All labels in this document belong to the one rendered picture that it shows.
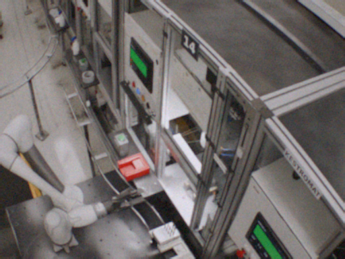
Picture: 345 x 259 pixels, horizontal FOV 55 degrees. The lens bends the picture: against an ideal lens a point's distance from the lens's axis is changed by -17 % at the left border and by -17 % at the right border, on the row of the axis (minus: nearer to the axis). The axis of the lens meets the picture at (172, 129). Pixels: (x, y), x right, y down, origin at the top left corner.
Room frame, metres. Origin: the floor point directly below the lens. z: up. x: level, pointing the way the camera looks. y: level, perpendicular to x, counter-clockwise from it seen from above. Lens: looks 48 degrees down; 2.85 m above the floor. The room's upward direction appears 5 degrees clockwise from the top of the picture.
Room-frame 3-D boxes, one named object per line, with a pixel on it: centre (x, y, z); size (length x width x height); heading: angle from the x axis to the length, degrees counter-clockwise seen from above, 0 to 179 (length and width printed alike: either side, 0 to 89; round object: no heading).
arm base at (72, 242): (0.92, 0.64, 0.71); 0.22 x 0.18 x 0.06; 32
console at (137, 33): (1.60, 0.09, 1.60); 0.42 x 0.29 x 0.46; 32
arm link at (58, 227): (0.95, 0.65, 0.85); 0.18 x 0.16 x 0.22; 165
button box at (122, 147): (1.54, 0.29, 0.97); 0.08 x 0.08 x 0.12; 32
